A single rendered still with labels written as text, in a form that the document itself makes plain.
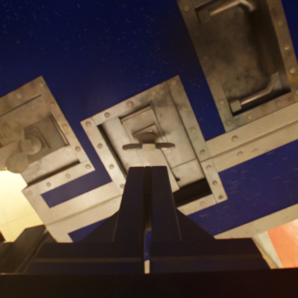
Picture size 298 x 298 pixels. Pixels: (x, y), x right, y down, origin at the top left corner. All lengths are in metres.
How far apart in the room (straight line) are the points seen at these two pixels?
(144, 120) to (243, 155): 0.13
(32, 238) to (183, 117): 0.31
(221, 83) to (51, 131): 0.21
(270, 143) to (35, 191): 0.31
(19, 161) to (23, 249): 0.17
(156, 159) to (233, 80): 0.14
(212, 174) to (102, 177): 0.14
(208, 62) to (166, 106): 0.07
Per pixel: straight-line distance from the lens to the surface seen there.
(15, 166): 0.28
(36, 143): 0.29
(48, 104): 0.28
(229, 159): 0.29
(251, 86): 0.30
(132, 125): 0.27
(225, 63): 0.29
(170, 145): 0.25
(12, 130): 0.28
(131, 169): 0.15
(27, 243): 0.41
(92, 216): 0.32
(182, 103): 0.26
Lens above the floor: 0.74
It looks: 7 degrees up
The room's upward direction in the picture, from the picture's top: 114 degrees counter-clockwise
